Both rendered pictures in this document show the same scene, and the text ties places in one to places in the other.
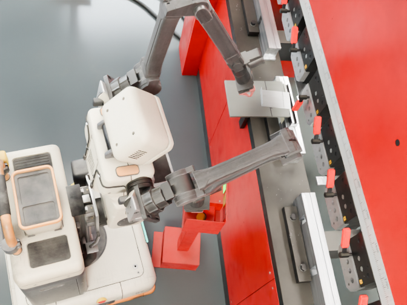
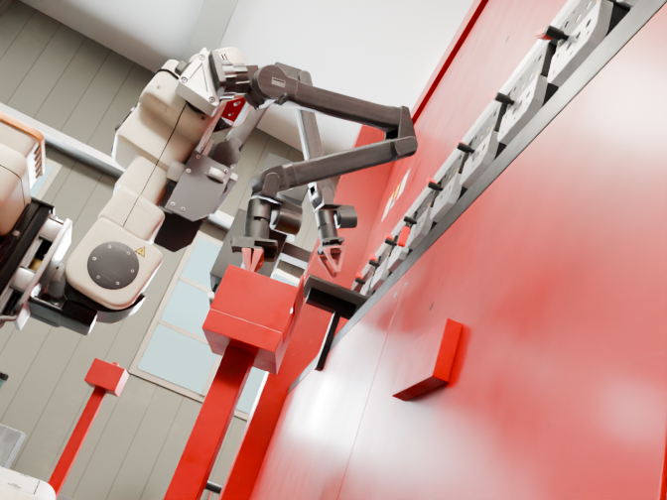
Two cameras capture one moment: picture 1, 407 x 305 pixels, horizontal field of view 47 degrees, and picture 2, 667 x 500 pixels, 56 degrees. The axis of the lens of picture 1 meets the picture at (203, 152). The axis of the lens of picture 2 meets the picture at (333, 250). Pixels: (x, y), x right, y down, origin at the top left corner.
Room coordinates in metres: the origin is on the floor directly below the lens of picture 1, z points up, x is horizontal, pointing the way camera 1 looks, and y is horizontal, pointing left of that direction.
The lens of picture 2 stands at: (-0.42, -0.69, 0.36)
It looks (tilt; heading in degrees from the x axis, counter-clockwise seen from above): 24 degrees up; 22
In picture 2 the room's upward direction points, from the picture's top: 20 degrees clockwise
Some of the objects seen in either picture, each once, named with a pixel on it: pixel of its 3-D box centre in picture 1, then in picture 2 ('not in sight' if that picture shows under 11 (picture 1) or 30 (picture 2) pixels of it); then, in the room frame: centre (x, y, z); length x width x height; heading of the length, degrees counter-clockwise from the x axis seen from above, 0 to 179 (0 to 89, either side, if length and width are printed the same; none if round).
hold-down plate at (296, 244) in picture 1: (296, 243); not in sight; (0.73, -0.47, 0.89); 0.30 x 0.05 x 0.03; 26
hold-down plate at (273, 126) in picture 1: (271, 119); not in sight; (1.24, -0.22, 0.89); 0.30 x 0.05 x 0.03; 26
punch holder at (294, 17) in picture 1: (300, 16); (393, 267); (1.50, -0.16, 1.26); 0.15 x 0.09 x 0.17; 26
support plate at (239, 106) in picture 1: (257, 98); (345, 301); (1.24, -0.13, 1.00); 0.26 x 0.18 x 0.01; 116
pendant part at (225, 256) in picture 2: not in sight; (236, 262); (2.14, 0.79, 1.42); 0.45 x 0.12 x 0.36; 22
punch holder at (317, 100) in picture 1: (323, 99); (434, 221); (1.14, -0.33, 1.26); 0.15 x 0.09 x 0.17; 26
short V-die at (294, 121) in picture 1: (289, 104); not in sight; (1.28, -0.27, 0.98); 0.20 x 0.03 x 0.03; 26
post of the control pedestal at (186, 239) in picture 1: (191, 230); (191, 477); (0.81, -0.08, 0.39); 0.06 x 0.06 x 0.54; 17
